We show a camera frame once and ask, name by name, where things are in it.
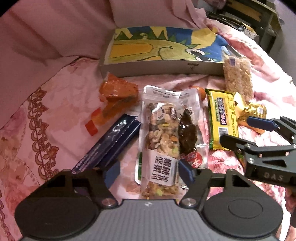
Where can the yellow snack bar packet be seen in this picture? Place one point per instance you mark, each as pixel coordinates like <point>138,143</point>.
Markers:
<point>222,116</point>

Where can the dark blue long box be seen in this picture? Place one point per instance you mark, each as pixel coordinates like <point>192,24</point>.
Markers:
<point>104,144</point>

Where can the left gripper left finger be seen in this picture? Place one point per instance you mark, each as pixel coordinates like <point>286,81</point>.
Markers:
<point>111,174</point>

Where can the dark wooden side table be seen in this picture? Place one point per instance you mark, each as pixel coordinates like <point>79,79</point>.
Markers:
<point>261,16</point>

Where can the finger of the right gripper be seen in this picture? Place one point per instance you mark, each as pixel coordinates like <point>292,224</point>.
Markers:
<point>239,146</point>
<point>263,124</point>

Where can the small orange fruit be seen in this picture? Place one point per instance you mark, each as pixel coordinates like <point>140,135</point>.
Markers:
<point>201,92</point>

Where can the mixed nut bar packet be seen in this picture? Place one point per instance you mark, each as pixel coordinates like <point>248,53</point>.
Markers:
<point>160,142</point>

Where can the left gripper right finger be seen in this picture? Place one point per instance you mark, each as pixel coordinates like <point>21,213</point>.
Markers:
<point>187,173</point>

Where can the floral pink bed sheet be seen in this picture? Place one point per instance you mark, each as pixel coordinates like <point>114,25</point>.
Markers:
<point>47,133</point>

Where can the gold foil candy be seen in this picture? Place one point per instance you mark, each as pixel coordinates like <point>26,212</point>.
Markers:
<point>244,111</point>

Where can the dark dried fruit packet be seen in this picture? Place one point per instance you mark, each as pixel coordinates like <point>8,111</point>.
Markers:
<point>193,146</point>

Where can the orange snack packet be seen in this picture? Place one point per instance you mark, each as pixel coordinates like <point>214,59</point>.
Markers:
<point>116,95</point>

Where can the pink curtain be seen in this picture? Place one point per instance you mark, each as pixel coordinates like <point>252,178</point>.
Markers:
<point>38,38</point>

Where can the cardboard box with dinosaur towel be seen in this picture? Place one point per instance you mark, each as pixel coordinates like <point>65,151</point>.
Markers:
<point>136,51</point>

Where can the clear puffed rice packet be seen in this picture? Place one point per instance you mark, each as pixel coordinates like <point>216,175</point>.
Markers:
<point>237,76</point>

